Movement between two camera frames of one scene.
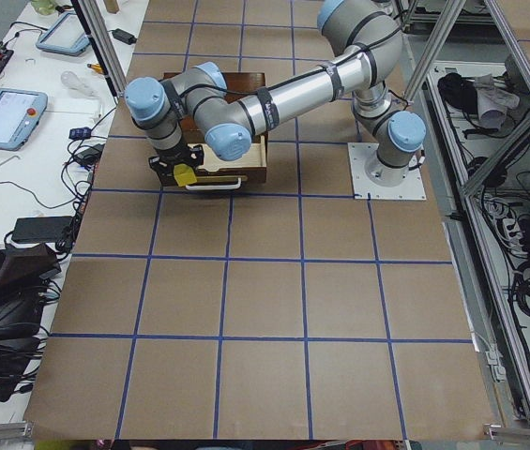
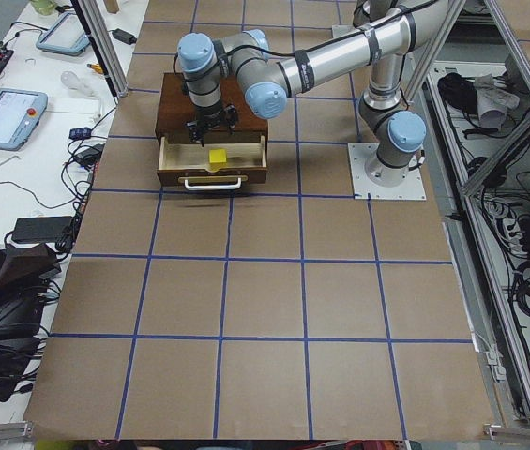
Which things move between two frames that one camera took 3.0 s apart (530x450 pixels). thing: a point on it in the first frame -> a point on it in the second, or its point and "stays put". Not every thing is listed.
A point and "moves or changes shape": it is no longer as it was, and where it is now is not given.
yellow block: [184, 174] moves or changes shape
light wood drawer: [220, 173] stays put
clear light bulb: [70, 80] stays put
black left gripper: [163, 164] -> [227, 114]
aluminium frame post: [103, 39] stays put
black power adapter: [124, 37] stays put
